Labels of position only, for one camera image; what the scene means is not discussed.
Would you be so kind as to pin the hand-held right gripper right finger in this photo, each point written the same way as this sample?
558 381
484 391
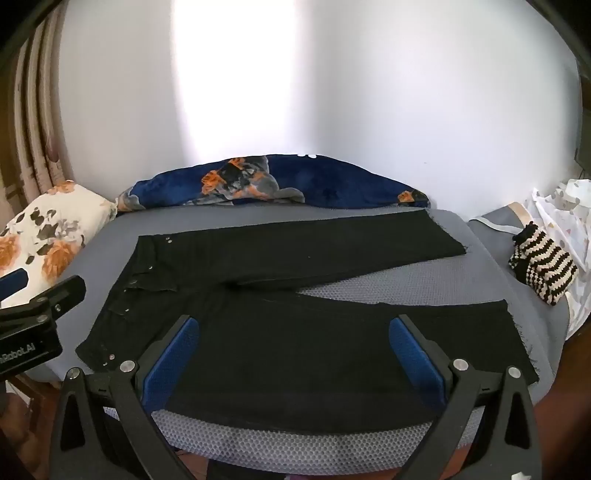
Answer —
415 364

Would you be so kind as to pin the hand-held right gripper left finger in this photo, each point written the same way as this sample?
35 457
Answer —
171 360

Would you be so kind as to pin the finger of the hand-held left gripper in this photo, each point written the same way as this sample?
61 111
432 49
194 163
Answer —
64 290
14 286

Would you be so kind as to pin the black pants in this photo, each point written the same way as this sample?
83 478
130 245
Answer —
286 360

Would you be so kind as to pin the white floral pillow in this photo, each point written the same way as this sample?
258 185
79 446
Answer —
55 230

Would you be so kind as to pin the grey mesh mattress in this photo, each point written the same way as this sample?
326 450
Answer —
323 443

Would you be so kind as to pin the black cream striped knit bag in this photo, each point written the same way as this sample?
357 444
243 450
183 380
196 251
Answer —
545 267

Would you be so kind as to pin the beige pleated curtain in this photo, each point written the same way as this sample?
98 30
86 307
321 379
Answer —
37 115

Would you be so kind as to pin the blue floral blanket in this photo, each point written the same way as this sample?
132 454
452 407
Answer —
323 180

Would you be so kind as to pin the pile of white clothes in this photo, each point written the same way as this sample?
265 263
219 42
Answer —
568 217

